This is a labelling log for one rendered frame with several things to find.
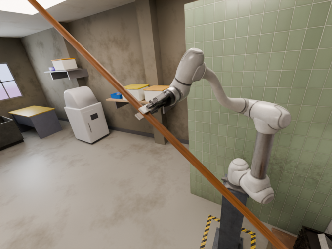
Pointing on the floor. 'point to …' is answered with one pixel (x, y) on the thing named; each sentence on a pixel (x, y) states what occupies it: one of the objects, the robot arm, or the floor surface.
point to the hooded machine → (85, 115)
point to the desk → (37, 120)
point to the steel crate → (9, 133)
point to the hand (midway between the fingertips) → (144, 111)
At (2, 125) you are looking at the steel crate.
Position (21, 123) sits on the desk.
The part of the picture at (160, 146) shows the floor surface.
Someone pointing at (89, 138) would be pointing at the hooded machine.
